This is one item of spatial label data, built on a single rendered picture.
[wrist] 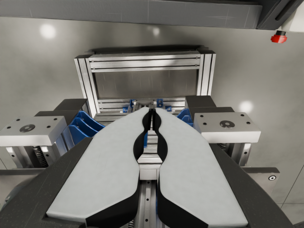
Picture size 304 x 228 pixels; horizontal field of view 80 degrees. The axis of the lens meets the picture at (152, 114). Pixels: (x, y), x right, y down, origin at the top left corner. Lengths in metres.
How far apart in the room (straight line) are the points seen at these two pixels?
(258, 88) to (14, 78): 1.90
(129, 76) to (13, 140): 0.81
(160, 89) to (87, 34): 0.62
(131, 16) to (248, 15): 0.21
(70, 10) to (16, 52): 1.31
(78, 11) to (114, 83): 0.86
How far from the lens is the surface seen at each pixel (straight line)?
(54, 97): 1.70
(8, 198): 0.61
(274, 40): 0.61
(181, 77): 1.20
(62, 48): 1.51
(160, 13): 0.38
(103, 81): 1.25
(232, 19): 0.41
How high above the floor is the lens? 1.33
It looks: 59 degrees down
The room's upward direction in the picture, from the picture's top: 177 degrees counter-clockwise
